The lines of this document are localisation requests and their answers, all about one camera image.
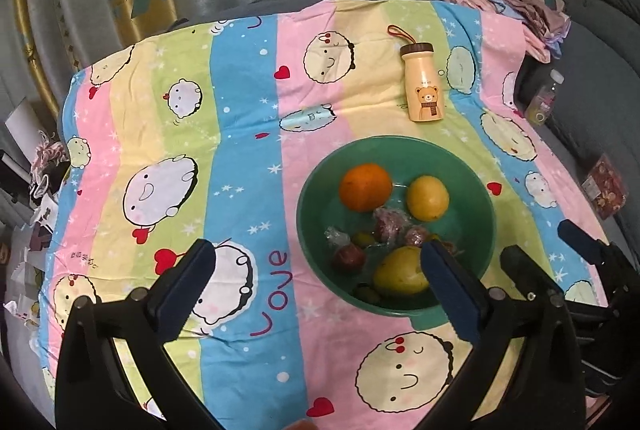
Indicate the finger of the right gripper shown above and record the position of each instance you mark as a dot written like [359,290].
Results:
[590,244]
[528,277]

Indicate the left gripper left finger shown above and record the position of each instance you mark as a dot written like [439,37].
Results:
[177,290]

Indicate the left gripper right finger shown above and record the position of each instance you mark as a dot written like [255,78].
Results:
[460,293]

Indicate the red fruit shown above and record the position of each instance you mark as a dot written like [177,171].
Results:
[389,223]
[347,258]
[416,235]

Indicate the small green fruit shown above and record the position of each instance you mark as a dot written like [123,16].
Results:
[364,239]

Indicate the red fruit front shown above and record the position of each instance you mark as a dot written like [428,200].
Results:
[347,258]

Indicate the large orange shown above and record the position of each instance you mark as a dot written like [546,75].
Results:
[365,187]

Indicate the person's left hand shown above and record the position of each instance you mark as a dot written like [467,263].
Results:
[303,424]

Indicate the red patterned box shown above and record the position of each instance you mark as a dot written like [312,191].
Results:
[605,188]

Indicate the yellow pear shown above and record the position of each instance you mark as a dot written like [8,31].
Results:
[399,274]

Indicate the round yellow lemon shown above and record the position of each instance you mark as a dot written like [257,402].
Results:
[427,198]

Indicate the green plastic basin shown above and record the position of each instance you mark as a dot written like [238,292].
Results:
[469,222]

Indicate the grey sofa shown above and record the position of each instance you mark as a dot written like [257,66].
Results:
[597,110]

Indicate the pile of clothes left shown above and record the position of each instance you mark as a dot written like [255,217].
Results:
[35,186]

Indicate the clear plastic bottle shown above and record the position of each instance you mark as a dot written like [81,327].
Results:
[540,106]

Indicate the colourful cartoon bedsheet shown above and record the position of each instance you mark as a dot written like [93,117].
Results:
[213,131]

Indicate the yellow bear bottle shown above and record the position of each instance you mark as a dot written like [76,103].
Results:
[422,82]

